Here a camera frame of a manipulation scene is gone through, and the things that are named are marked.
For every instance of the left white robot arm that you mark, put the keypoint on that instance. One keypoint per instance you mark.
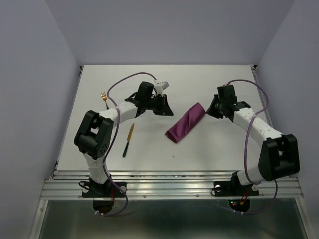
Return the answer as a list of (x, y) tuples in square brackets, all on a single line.
[(93, 137)]

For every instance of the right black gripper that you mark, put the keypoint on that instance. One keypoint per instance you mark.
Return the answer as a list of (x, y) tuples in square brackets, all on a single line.
[(211, 110)]

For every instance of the purple cloth napkin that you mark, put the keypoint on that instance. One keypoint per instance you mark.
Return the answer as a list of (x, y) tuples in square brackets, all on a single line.
[(186, 123)]

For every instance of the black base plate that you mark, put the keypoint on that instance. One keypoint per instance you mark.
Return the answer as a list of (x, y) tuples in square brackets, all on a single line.
[(226, 189), (91, 189)]

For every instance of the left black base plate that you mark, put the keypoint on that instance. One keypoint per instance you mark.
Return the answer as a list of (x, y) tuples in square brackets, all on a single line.
[(91, 189)]

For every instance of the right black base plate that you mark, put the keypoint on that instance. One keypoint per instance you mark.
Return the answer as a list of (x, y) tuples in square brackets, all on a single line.
[(226, 189)]

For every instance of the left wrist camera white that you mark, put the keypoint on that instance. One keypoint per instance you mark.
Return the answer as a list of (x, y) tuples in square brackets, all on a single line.
[(160, 87)]

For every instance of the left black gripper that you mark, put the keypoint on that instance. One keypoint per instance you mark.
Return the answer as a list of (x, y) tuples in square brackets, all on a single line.
[(165, 110)]

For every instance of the gold knife dark handle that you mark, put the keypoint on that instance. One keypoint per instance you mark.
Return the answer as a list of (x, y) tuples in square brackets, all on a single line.
[(128, 140)]

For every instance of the gold fork dark handle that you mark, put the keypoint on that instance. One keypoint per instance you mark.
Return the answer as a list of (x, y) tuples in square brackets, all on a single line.
[(104, 98)]

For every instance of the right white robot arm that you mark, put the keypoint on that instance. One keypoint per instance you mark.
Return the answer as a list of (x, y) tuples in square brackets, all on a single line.
[(279, 156)]

